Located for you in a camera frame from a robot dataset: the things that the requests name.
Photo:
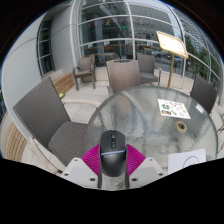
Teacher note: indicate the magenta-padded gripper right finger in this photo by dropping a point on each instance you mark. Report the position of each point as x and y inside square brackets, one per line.
[136, 160]

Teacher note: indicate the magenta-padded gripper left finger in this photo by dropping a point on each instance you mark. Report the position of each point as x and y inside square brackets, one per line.
[90, 160]

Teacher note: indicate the black computer mouse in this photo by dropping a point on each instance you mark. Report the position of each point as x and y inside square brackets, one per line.
[113, 156]

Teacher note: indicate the white printed mouse pad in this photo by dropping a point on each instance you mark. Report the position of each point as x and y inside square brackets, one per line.
[186, 161]

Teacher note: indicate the laminated picture menu card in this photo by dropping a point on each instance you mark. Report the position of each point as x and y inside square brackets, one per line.
[174, 109]

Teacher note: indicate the grey wicker chair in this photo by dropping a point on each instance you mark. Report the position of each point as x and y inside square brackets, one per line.
[203, 91]
[146, 65]
[86, 65]
[123, 76]
[40, 110]

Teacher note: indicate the wooden slatted bench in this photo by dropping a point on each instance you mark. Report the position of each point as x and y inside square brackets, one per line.
[15, 143]
[63, 83]

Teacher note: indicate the gold menu stand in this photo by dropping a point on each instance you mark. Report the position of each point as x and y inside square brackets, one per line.
[171, 43]

